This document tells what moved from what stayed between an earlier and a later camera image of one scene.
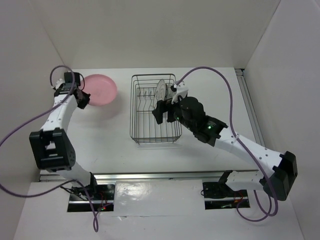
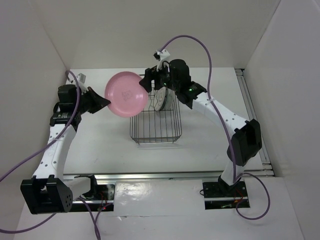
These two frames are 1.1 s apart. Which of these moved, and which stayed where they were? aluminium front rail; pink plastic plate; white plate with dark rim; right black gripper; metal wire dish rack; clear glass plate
Moved: right black gripper; pink plastic plate
Stayed: metal wire dish rack; white plate with dark rim; aluminium front rail; clear glass plate
